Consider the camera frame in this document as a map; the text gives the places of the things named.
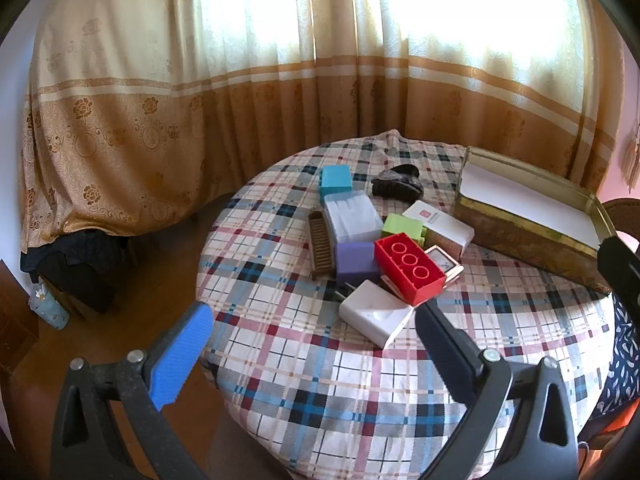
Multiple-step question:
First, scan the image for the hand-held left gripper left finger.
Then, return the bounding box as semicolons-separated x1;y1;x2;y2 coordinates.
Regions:
49;301;216;480

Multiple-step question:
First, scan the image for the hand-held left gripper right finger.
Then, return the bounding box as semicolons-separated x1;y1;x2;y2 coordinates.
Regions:
414;299;582;480

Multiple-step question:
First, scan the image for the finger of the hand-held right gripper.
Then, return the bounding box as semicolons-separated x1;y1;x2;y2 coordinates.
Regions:
597;234;640;323

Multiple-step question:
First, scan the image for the red plastic block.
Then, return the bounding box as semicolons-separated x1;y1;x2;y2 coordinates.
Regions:
374;232;447;307

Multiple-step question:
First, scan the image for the gold metal tin box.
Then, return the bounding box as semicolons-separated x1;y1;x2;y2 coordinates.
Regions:
452;146;621;295

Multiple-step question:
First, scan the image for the purple plastic block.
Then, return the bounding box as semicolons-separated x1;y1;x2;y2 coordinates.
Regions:
335;241;383;287

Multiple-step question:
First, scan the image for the green plastic block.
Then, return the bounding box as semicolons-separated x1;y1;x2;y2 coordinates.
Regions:
381;213;428;246

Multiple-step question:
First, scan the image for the brown wooden comb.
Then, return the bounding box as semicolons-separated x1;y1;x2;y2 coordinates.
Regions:
307;210;338;281

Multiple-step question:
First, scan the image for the black sequined hair clip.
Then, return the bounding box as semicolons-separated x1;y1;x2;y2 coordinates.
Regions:
371;162;425;202

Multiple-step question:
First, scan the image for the teal plastic block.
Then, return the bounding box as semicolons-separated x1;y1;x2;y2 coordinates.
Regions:
319;165;353;204

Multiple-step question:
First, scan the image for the white charger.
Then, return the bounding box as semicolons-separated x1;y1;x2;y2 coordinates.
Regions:
339;279;416;350

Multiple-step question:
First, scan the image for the navy patterned cushion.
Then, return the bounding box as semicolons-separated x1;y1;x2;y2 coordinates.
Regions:
587;295;640;426

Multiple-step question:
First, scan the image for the beige curtain tassel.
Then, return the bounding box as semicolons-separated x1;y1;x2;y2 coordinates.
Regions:
621;115;640;196

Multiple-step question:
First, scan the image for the plaid tablecloth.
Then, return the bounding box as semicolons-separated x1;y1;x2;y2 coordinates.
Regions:
196;130;616;480

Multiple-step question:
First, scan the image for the white paper liner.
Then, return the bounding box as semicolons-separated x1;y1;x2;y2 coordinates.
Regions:
457;160;601;250

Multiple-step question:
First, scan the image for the white box with red label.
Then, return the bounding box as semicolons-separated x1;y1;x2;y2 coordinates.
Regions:
401;200;475;261

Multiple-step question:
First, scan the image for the dark cloth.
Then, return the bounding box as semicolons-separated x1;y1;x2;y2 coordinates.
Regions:
20;227;136;311

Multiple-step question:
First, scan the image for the orange cloth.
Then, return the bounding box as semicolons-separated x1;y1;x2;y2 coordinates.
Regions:
580;410;640;461

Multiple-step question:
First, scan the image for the clear plastic box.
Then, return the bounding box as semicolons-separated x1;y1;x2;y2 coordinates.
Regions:
322;191;385;248

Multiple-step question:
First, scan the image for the brown wooden cabinet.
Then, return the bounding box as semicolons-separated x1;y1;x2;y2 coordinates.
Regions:
0;260;41;361

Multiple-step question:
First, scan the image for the beige and orange curtain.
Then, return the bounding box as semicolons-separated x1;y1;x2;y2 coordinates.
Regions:
20;0;626;256

